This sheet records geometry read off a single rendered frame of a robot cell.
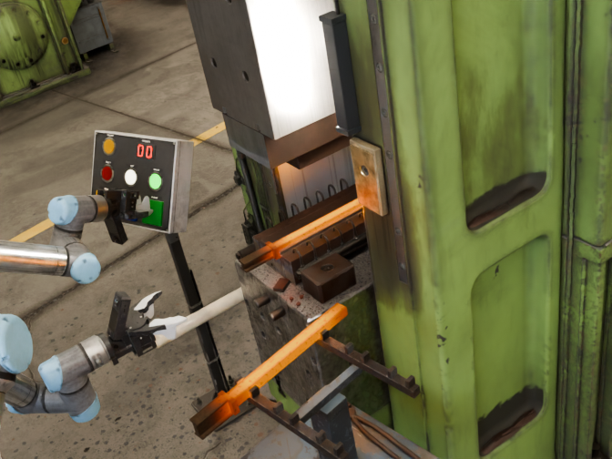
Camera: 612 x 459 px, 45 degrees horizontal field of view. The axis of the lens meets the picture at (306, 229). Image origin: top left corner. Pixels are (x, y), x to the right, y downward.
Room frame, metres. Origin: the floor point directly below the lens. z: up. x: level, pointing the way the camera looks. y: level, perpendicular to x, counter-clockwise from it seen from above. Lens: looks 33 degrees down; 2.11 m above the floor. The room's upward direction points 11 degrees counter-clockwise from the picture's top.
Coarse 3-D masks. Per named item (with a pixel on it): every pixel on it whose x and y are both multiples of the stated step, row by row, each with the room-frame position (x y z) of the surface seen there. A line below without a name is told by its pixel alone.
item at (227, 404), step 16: (336, 304) 1.32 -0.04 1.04; (320, 320) 1.28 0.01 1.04; (336, 320) 1.28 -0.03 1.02; (304, 336) 1.24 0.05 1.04; (320, 336) 1.25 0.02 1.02; (288, 352) 1.19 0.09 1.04; (272, 368) 1.16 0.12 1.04; (240, 384) 1.13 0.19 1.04; (256, 384) 1.12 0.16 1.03; (224, 400) 1.08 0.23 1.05; (240, 400) 1.10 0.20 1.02; (192, 416) 1.05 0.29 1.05; (208, 416) 1.05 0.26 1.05; (224, 416) 1.07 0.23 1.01; (208, 432) 1.04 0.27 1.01
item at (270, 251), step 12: (348, 204) 1.79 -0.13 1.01; (360, 204) 1.78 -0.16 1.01; (324, 216) 1.75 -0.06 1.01; (336, 216) 1.74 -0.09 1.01; (312, 228) 1.70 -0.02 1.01; (288, 240) 1.66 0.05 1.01; (252, 252) 1.63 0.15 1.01; (264, 252) 1.62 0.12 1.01; (276, 252) 1.63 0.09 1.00; (252, 264) 1.61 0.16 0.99
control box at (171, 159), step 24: (96, 144) 2.18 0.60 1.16; (120, 144) 2.13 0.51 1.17; (144, 144) 2.07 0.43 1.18; (168, 144) 2.02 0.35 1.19; (192, 144) 2.06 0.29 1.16; (96, 168) 2.15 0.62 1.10; (120, 168) 2.09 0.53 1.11; (144, 168) 2.04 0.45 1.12; (168, 168) 1.99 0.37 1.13; (96, 192) 2.11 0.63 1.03; (144, 192) 2.01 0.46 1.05; (168, 192) 1.95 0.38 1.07; (168, 216) 1.92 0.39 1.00
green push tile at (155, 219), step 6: (150, 204) 1.97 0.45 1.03; (156, 204) 1.96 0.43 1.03; (162, 204) 1.95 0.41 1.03; (156, 210) 1.95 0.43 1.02; (162, 210) 1.94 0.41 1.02; (150, 216) 1.95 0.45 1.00; (156, 216) 1.94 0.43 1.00; (162, 216) 1.93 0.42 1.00; (144, 222) 1.96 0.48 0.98; (150, 222) 1.94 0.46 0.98; (156, 222) 1.93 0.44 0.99
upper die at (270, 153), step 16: (240, 128) 1.68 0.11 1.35; (304, 128) 1.64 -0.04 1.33; (320, 128) 1.66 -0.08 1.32; (240, 144) 1.70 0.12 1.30; (256, 144) 1.63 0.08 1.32; (272, 144) 1.59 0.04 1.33; (288, 144) 1.61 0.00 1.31; (304, 144) 1.64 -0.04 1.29; (320, 144) 1.66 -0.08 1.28; (256, 160) 1.64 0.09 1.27; (272, 160) 1.59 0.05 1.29; (288, 160) 1.61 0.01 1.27
